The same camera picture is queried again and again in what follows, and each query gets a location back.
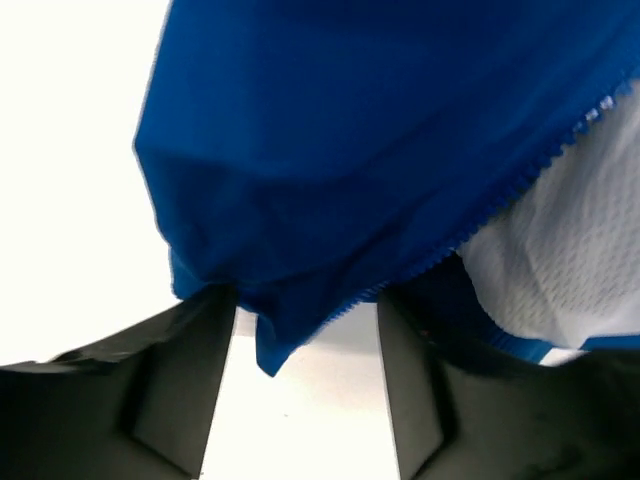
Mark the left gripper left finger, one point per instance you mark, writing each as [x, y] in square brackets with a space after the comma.
[136, 405]

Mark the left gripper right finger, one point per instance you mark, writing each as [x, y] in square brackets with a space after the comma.
[461, 409]

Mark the red white blue jacket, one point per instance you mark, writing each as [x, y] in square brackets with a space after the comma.
[311, 153]

